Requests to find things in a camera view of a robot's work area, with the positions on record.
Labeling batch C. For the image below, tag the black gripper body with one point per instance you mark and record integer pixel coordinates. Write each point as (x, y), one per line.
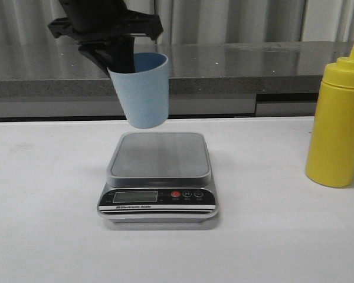
(100, 20)

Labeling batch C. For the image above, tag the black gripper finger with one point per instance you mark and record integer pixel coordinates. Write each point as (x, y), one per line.
(121, 55)
(98, 53)

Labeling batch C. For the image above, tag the light blue plastic cup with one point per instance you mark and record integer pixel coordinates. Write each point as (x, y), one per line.
(144, 94)

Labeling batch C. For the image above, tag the yellow squeeze bottle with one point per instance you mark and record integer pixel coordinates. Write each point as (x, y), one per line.
(330, 159)

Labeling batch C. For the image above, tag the silver digital kitchen scale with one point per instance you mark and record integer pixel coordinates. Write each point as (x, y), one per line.
(159, 177)

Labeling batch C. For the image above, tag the grey stone counter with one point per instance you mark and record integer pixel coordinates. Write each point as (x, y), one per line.
(55, 82)

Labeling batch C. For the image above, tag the grey pleated curtain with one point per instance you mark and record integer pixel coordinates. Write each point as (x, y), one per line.
(199, 22)

